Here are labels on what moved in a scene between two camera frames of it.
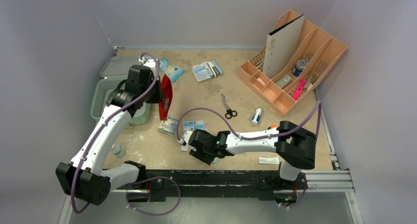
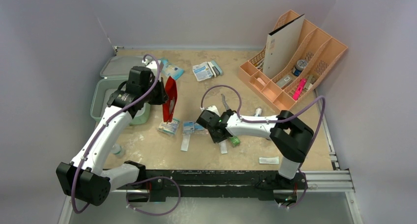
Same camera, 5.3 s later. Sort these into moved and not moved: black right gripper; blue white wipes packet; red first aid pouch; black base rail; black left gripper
Moved: black right gripper; red first aid pouch
Not moved: black left gripper; black base rail; blue white wipes packet
